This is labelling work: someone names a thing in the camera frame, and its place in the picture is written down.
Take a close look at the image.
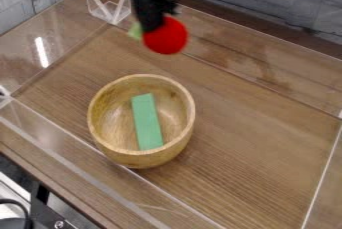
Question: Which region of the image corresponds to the red plush fruit green stem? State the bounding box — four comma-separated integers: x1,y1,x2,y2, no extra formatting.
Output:
126,16,188,55

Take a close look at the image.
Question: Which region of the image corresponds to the round wooden bowl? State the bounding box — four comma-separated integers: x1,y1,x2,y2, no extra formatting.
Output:
86,74,196,169

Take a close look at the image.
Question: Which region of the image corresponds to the green rectangular block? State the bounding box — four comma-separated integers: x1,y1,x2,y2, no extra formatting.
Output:
130,93,162,151

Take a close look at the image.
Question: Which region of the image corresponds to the black metal table leg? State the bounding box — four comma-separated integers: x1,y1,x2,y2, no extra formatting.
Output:
29,182,73,229

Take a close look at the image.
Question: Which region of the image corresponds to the black cable under table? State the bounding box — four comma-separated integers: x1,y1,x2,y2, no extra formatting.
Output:
0,198,31,229

